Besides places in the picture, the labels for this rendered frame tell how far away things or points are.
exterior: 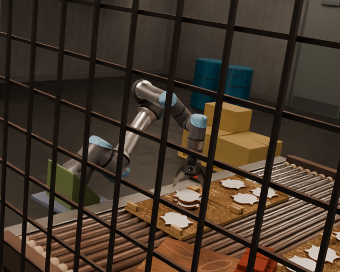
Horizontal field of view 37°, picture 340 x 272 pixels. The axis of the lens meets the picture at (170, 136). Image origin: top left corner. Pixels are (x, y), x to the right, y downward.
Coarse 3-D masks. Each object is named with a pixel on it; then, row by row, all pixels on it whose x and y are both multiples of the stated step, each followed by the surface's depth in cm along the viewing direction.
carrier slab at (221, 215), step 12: (144, 204) 232; (216, 204) 242; (144, 216) 219; (216, 216) 229; (228, 216) 230; (240, 216) 233; (168, 228) 211; (192, 228) 214; (204, 228) 215; (180, 240) 205
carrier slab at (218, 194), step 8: (232, 176) 283; (216, 184) 268; (248, 184) 274; (256, 184) 276; (200, 192) 255; (216, 192) 257; (224, 192) 259; (232, 192) 260; (240, 192) 261; (248, 192) 263; (216, 200) 247; (224, 200) 248; (232, 200) 249; (272, 200) 256; (280, 200) 258; (248, 208) 242; (256, 208) 243
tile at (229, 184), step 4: (228, 180) 273; (232, 180) 274; (236, 180) 274; (224, 184) 267; (228, 184) 267; (232, 184) 268; (236, 184) 269; (240, 184) 270; (228, 188) 263; (232, 188) 263; (236, 188) 263; (240, 188) 266
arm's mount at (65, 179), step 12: (48, 168) 242; (60, 168) 234; (48, 180) 243; (60, 180) 235; (72, 180) 227; (48, 192) 244; (60, 192) 236; (72, 192) 229; (60, 204) 237; (84, 204) 235
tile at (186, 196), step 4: (176, 192) 239; (180, 192) 239; (184, 192) 240; (188, 192) 240; (192, 192) 241; (176, 196) 234; (180, 196) 234; (184, 196) 234; (188, 196) 235; (192, 196) 236; (196, 196) 236; (200, 196) 239; (180, 200) 231; (184, 200) 230; (188, 200) 231; (192, 200) 231; (196, 200) 233
